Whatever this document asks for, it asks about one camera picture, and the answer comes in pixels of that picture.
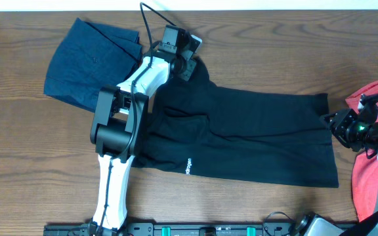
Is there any red t-shirt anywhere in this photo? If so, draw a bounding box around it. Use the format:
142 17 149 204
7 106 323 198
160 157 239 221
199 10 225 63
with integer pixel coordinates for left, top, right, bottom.
345 81 378 222

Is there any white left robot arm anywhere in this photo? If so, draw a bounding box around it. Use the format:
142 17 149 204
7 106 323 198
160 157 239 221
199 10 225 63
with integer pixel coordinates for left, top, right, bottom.
88 50 196 235

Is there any black polo shirt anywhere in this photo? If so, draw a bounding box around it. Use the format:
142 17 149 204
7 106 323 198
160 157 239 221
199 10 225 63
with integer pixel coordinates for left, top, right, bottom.
133 60 339 187

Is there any folded navy blue garment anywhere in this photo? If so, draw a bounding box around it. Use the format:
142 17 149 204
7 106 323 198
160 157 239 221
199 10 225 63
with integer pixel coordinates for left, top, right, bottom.
44 18 142 112

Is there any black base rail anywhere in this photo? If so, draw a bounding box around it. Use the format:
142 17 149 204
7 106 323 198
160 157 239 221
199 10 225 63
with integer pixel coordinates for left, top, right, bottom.
43 211 357 236

